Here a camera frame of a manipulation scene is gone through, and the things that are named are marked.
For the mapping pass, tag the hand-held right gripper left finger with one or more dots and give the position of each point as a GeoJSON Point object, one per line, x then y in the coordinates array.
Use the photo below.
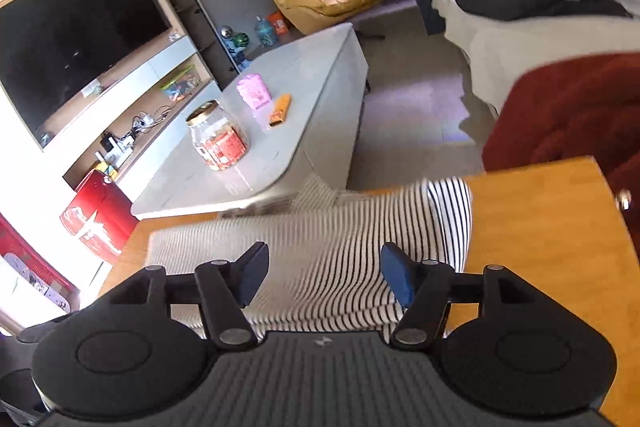
{"type": "Point", "coordinates": [250, 277]}

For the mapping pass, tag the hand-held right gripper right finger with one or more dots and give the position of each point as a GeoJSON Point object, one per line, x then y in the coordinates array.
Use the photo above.
{"type": "Point", "coordinates": [398, 277]}

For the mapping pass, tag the striped knit garment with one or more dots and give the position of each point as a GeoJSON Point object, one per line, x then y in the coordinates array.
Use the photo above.
{"type": "Point", "coordinates": [325, 247]}

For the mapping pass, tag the glass jar with gold lid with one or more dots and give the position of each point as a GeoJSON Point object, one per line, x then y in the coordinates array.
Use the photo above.
{"type": "Point", "coordinates": [219, 139]}

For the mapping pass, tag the red standing appliance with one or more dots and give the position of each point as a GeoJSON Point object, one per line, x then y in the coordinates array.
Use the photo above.
{"type": "Point", "coordinates": [97, 217]}

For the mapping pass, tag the orange snack packet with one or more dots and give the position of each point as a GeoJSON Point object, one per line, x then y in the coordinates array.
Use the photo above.
{"type": "Point", "coordinates": [279, 111]}

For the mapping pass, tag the pink cup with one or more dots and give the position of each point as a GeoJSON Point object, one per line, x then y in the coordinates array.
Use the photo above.
{"type": "Point", "coordinates": [254, 93]}

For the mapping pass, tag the clear box of toys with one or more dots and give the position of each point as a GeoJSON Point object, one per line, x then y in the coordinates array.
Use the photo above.
{"type": "Point", "coordinates": [178, 84]}

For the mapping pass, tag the grey coffee table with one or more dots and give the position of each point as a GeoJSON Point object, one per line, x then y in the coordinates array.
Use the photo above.
{"type": "Point", "coordinates": [310, 72]}

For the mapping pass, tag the dark red fleece blanket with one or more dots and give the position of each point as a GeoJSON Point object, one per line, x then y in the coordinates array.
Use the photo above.
{"type": "Point", "coordinates": [565, 112]}

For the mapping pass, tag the green striped ball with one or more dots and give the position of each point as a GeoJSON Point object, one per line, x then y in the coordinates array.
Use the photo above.
{"type": "Point", "coordinates": [242, 40]}

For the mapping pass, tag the metal knob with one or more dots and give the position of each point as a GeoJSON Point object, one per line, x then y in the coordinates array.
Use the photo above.
{"type": "Point", "coordinates": [625, 199]}

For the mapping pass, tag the blue water bottle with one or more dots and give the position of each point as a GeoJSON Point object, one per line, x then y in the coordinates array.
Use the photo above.
{"type": "Point", "coordinates": [265, 33]}

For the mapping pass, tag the orange bag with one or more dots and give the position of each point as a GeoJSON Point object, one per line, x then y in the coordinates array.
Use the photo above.
{"type": "Point", "coordinates": [279, 23]}

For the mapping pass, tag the grey sofa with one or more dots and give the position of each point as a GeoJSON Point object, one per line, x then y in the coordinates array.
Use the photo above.
{"type": "Point", "coordinates": [525, 42]}

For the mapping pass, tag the black television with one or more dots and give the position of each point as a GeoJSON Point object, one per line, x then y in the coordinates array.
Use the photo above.
{"type": "Point", "coordinates": [75, 37]}

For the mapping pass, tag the white wall shelf unit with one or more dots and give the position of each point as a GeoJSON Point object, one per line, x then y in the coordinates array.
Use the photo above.
{"type": "Point", "coordinates": [170, 57]}

